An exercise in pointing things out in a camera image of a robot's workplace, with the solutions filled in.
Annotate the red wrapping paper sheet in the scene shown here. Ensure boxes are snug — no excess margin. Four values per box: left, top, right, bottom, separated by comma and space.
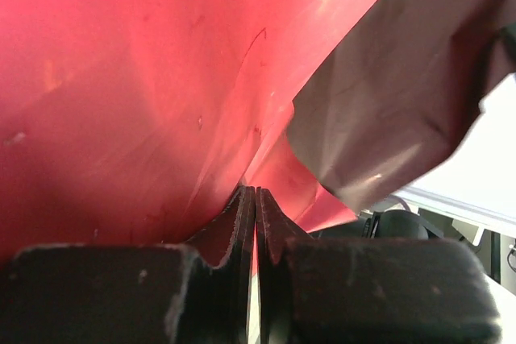
0, 0, 516, 260

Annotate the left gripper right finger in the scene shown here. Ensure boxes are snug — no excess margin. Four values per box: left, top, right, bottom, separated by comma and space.
256, 188, 502, 343

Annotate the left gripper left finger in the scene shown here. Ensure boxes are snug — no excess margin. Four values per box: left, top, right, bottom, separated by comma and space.
1, 187, 255, 343

